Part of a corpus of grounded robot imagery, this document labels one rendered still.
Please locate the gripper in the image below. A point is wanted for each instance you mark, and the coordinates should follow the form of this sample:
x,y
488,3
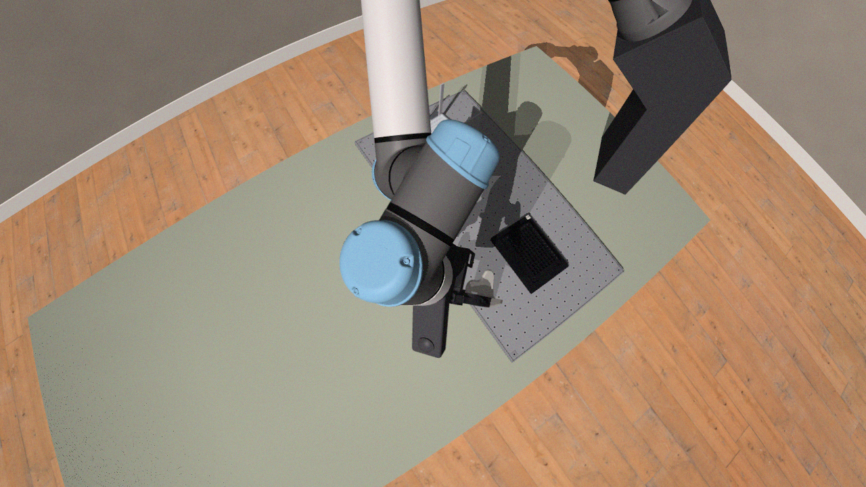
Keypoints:
x,y
459,258

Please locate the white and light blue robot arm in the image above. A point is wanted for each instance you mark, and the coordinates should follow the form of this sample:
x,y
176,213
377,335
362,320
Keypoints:
x,y
401,260

